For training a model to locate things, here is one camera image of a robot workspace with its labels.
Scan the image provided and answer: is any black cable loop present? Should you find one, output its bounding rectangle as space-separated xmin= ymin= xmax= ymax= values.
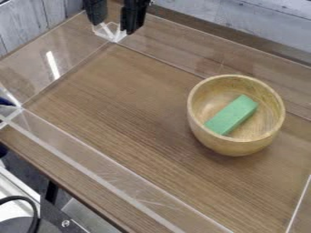
xmin=0 ymin=195 xmax=41 ymax=233

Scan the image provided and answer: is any green rectangular block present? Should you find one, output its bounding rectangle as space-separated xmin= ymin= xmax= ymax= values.
xmin=204 ymin=95 xmax=259 ymax=136

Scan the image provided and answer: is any black table leg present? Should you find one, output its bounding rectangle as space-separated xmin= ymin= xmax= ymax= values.
xmin=45 ymin=181 xmax=59 ymax=204

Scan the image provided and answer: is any metal base plate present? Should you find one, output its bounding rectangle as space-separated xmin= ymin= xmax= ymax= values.
xmin=56 ymin=198 xmax=121 ymax=233

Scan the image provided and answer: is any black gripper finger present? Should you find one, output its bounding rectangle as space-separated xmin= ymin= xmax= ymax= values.
xmin=120 ymin=0 xmax=151 ymax=35
xmin=83 ymin=0 xmax=108 ymax=25

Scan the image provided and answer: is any clear acrylic corner bracket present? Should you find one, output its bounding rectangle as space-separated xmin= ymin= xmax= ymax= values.
xmin=92 ymin=22 xmax=127 ymax=43

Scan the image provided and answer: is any clear acrylic barrier wall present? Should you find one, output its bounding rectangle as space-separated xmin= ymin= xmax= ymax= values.
xmin=0 ymin=86 xmax=233 ymax=233

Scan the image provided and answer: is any light wooden bowl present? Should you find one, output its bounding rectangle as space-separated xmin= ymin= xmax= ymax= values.
xmin=187 ymin=75 xmax=285 ymax=157

